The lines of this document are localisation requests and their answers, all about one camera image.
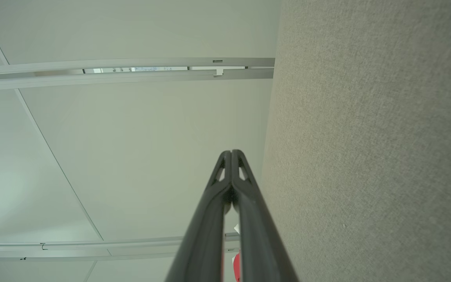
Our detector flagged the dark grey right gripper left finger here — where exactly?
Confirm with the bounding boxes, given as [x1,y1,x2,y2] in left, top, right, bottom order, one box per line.
[165,151,232,282]

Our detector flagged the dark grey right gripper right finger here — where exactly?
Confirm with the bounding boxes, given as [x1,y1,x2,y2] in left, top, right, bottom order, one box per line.
[232,150,298,282]

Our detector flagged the red white basketball jersey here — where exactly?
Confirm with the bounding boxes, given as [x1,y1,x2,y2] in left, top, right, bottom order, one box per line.
[232,223,241,282]

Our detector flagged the grey fabric sofa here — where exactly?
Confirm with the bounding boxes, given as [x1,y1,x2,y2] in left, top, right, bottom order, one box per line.
[259,0,451,282]

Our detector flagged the grey slanted aluminium wall post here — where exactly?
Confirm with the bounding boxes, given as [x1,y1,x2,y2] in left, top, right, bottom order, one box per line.
[0,232,242,262]

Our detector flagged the grey double aluminium wall post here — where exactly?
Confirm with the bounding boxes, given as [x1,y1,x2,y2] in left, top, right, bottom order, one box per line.
[0,58,276,92]

